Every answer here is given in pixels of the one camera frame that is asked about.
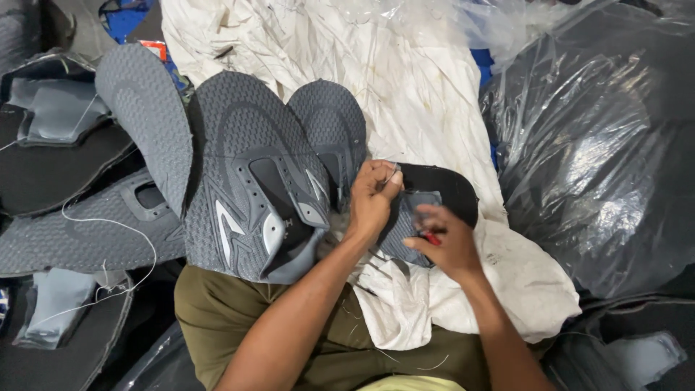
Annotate person's right hand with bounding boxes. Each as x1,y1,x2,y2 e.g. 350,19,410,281
403,205,485,285

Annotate person's left hand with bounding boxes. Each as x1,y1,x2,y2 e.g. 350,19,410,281
346,160,406,243

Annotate grey shoe black lining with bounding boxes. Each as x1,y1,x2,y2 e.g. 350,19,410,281
374,163,480,268

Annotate grey mesh shoe upper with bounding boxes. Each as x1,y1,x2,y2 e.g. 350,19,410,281
0,167,189,279
287,79,368,214
94,43,194,219

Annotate white woven sack cloth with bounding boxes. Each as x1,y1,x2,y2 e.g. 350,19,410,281
161,0,583,352

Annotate grey shoe upper silver accents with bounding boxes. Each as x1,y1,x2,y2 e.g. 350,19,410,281
184,71,333,286

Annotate pale yellow shirt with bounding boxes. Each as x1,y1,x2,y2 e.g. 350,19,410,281
355,375,469,391

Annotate olive green trousers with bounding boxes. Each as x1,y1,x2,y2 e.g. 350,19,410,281
174,264,546,391

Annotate clear plastic bag of uppers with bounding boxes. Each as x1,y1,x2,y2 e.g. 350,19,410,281
347,0,695,305

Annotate loose white thread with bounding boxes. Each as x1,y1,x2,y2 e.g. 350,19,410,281
27,198,159,329

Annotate red and white label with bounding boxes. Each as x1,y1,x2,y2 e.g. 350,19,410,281
138,39,168,62

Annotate black lined shoe upper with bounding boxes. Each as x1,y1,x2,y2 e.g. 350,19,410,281
0,53,138,218
543,298,695,391
0,269,135,391

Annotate clear plastic sheet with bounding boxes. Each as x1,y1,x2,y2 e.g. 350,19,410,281
110,320,206,391

